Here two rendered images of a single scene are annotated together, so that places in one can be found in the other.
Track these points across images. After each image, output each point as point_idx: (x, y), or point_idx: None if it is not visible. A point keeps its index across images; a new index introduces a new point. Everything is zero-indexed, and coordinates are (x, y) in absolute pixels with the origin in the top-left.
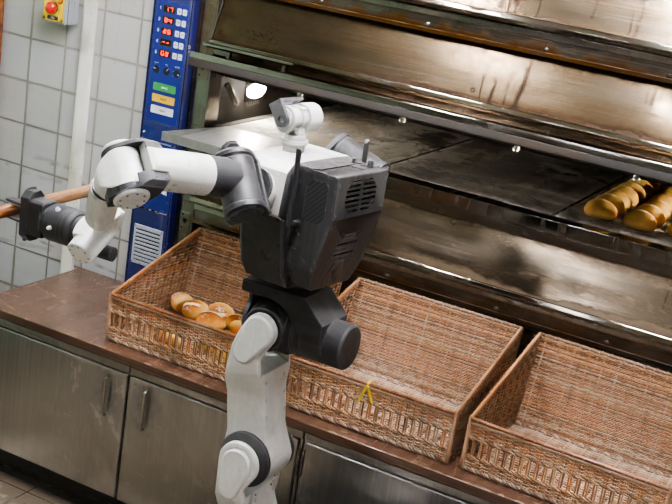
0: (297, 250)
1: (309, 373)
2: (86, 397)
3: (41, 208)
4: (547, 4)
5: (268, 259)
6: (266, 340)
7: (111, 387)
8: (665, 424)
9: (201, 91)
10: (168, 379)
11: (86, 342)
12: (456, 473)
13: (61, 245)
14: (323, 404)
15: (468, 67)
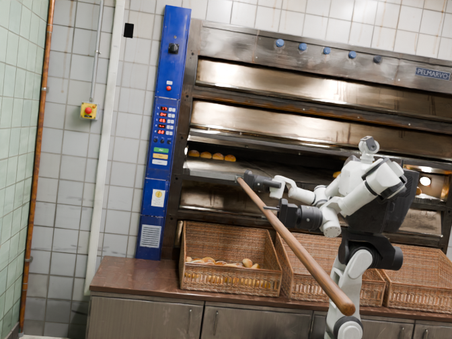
0: (393, 212)
1: (309, 280)
2: (174, 325)
3: (296, 209)
4: (359, 98)
5: (375, 220)
6: (369, 263)
7: (192, 315)
8: (421, 268)
9: (181, 150)
10: (232, 302)
11: (175, 293)
12: (389, 310)
13: (87, 245)
14: (317, 294)
15: (323, 128)
